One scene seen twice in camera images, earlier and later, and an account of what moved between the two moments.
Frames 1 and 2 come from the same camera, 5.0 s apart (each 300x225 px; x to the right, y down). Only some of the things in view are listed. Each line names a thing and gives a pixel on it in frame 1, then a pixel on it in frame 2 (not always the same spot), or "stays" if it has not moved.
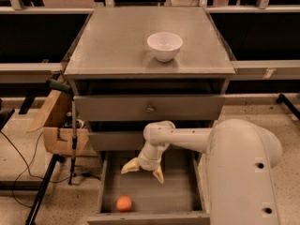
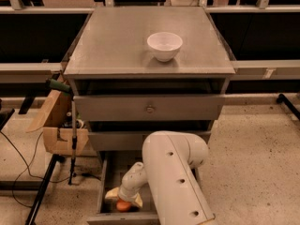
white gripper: (146, 162) → (126, 192)
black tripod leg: (34, 212) stays
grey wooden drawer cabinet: (134, 66) stays
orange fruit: (124, 203) stays
